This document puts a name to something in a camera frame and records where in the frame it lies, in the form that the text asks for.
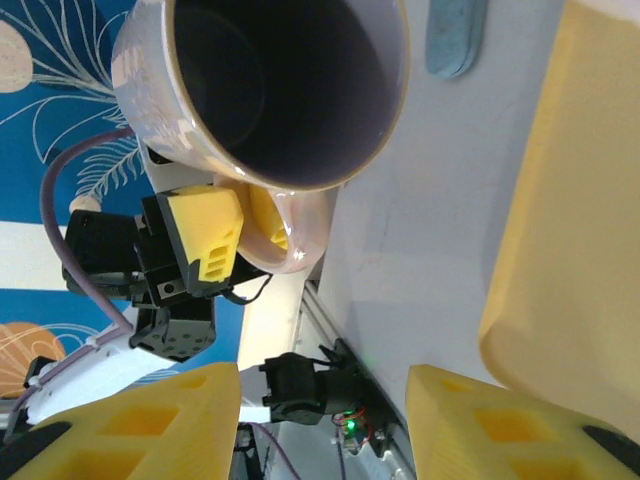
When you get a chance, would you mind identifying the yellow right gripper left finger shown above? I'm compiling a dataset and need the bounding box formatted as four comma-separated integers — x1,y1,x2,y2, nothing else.
0,362,242,480

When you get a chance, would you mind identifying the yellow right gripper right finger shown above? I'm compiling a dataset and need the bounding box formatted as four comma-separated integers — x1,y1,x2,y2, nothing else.
405,363,640,480

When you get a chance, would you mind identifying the mauve mug dark inside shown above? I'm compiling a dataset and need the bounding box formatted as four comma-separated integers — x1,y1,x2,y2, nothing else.
110,0,412,276

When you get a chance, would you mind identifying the small circuit board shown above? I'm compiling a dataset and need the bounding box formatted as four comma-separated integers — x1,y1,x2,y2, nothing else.
332,407,374,454

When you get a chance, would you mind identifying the yellow tray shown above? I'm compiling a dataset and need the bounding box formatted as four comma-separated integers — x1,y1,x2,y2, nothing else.
477,0,640,446

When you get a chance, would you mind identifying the purple cable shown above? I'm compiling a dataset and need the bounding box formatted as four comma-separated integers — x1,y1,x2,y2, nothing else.
0,127,139,416
249,422,351,480

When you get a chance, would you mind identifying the long aluminium frame rail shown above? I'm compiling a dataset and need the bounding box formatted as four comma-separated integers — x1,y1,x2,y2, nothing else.
294,284,421,480

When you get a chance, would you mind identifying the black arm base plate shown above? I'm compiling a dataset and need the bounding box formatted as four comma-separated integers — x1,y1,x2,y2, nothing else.
319,338,401,459

